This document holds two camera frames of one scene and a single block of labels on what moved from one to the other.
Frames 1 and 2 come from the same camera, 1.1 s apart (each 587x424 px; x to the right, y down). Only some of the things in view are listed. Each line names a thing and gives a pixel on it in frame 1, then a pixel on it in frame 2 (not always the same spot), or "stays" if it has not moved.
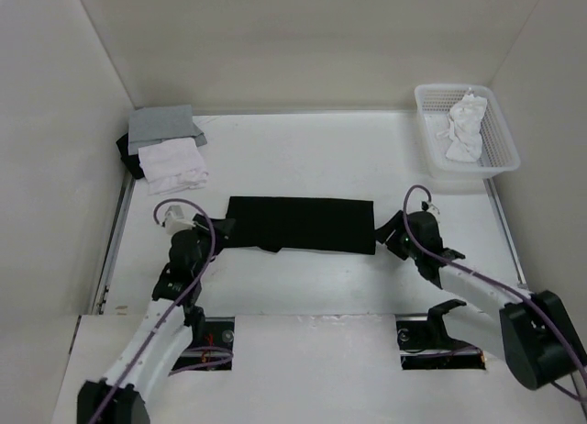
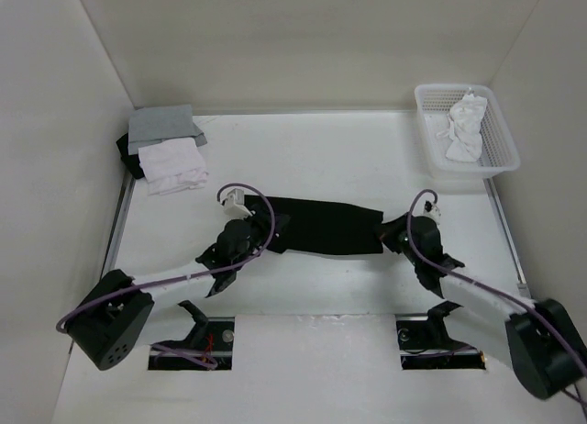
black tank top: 273,224 stays
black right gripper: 383,232 stays
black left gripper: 222,229 → 263,220
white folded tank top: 172,166 stays
